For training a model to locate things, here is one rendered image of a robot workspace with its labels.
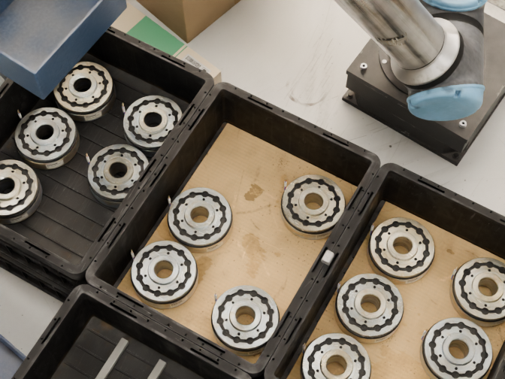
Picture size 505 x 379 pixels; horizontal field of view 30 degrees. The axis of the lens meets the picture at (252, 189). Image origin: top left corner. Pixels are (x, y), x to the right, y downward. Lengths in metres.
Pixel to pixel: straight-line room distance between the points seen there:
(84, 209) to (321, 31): 0.62
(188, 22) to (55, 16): 0.41
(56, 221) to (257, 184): 0.33
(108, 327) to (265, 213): 0.31
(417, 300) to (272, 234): 0.25
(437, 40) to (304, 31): 0.50
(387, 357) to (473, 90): 0.42
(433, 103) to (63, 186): 0.61
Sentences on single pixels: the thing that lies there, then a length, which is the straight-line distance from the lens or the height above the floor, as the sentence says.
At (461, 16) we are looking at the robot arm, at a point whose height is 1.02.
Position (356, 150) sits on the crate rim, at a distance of 1.48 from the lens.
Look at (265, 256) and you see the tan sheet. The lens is 1.50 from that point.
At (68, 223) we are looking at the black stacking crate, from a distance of 1.56.
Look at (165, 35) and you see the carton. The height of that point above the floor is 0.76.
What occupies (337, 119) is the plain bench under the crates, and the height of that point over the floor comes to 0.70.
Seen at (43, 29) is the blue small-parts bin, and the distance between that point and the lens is 1.46.
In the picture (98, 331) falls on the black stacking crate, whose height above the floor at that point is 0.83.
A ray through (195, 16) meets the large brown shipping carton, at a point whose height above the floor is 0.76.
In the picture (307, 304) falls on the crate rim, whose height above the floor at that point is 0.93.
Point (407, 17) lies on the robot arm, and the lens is 1.36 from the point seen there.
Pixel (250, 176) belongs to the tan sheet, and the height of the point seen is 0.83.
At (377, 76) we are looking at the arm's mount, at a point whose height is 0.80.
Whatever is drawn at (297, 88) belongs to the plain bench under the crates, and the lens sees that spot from 1.80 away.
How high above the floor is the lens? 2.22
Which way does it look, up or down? 64 degrees down
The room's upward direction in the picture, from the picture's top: straight up
